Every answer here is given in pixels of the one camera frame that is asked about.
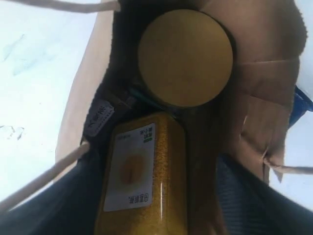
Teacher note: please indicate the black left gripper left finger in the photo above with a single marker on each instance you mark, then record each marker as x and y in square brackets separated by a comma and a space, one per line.
[68, 207]

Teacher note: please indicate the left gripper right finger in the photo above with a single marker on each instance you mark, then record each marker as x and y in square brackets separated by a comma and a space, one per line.
[251, 207]

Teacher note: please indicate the millet bottle with white cap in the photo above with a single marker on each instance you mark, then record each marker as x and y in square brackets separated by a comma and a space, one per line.
[144, 185]

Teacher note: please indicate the large brown paper bag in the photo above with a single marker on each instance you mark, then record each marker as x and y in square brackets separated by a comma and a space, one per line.
[248, 121]

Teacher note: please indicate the clear jar with gold lid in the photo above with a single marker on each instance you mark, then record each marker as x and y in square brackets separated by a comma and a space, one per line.
[185, 58]

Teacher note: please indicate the spaghetti packet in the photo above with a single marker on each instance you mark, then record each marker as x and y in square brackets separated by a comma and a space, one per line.
[301, 104]

